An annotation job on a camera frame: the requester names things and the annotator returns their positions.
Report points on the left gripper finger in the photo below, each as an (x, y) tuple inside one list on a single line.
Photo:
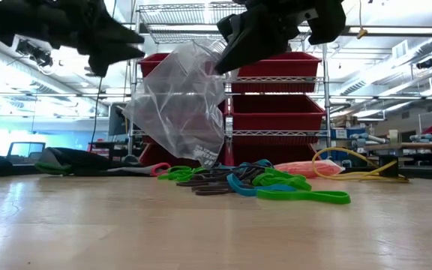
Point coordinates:
[(107, 30), (103, 56)]

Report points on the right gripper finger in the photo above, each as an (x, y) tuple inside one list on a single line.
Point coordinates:
[(229, 28), (261, 33)]

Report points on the clear zip bag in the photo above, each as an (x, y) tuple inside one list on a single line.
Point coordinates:
[(302, 168), (178, 108)]

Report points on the orange rubber bands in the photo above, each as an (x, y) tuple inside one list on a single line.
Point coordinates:
[(298, 169)]

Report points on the green rubber bands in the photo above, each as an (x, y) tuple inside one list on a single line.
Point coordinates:
[(283, 180), (178, 173)]

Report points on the single green rubber band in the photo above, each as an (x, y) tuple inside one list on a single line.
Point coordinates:
[(306, 197)]

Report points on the blue rubber bands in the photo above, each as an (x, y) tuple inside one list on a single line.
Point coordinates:
[(257, 163)]

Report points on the dark rubber bands pile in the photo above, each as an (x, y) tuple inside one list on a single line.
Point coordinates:
[(216, 176)]

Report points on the single blue rubber band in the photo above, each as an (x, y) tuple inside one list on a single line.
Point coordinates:
[(240, 189)]

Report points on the loose dark rubber bands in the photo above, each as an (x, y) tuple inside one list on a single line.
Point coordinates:
[(212, 191)]

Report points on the dark grey monitor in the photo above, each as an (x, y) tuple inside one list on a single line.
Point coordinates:
[(116, 122)]

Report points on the yellow hanging power plug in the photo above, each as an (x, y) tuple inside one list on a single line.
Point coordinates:
[(361, 33)]

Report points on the black bundle with green edge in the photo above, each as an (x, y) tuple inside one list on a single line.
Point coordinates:
[(69, 161)]

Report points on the computer monitor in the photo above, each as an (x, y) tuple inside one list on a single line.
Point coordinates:
[(26, 152)]

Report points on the pink loop-shaped object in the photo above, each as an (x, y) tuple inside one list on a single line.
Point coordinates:
[(160, 168)]

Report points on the blue bin with white label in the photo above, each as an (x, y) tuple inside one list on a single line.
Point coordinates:
[(341, 134)]

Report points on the blue storage bin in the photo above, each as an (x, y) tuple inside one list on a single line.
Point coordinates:
[(336, 155)]

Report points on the pale blue cylindrical part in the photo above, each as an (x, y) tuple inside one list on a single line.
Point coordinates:
[(369, 139), (431, 138)]

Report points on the white cup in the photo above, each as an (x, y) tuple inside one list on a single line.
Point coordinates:
[(393, 136)]

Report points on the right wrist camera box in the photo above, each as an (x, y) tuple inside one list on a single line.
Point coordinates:
[(328, 22)]

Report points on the black ceiling camera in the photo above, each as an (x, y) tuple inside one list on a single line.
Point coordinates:
[(425, 63)]

